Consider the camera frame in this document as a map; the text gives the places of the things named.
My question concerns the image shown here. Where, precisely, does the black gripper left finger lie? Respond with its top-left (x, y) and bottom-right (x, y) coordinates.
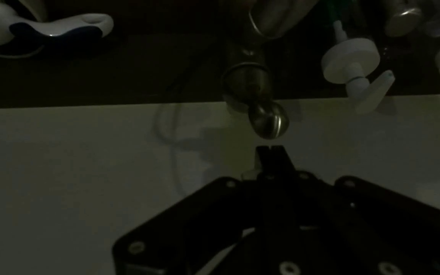
top-left (112, 146), bottom-right (278, 275)

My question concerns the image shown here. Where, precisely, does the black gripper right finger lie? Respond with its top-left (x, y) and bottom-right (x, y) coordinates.
top-left (271, 144), bottom-right (440, 275)

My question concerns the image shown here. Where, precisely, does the white and blue dish brush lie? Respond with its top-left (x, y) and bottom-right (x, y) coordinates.
top-left (0, 0), bottom-right (117, 54)

